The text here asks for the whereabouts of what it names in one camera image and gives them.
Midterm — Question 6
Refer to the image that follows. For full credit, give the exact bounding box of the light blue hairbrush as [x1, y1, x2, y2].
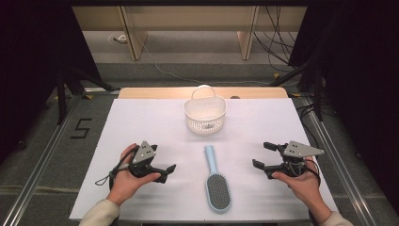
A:
[204, 144, 232, 215]

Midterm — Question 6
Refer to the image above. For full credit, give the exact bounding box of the metal floor rail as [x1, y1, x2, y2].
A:
[299, 93, 379, 226]
[0, 93, 83, 226]

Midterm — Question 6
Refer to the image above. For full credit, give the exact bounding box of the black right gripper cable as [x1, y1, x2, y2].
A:
[303, 157, 322, 186]

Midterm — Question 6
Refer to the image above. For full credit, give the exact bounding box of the white plastic basket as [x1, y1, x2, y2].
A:
[183, 84, 228, 137]

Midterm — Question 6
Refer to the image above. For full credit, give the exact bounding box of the black curtain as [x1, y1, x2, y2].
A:
[287, 0, 399, 218]
[0, 0, 103, 164]

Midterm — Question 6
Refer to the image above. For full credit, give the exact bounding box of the white table mat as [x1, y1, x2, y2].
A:
[69, 98, 342, 222]

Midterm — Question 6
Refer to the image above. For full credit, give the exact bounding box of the person's left hand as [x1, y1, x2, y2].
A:
[106, 143, 162, 207]

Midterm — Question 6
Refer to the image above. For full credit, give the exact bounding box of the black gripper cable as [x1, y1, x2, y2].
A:
[94, 146, 139, 191]
[303, 157, 322, 186]

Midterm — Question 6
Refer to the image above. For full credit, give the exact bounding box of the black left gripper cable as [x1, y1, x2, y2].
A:
[94, 146, 139, 191]

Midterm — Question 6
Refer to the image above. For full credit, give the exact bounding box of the beige wooden desk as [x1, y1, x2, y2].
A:
[72, 5, 308, 61]

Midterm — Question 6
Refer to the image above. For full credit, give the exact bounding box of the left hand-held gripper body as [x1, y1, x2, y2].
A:
[127, 140, 158, 180]

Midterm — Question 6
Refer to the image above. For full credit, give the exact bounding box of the black metal stand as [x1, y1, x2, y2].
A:
[268, 57, 326, 122]
[55, 64, 121, 126]

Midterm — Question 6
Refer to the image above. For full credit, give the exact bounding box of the person's right hand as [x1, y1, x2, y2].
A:
[271, 156, 333, 224]

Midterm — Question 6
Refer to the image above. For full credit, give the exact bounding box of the wooden table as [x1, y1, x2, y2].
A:
[118, 87, 289, 100]

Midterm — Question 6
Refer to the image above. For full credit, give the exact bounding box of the bundle of black cables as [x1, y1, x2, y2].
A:
[253, 5, 299, 73]

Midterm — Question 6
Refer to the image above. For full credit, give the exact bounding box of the round floor socket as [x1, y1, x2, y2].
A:
[107, 32, 129, 45]

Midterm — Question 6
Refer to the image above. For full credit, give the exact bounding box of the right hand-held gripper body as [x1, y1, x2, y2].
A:
[272, 140, 326, 179]

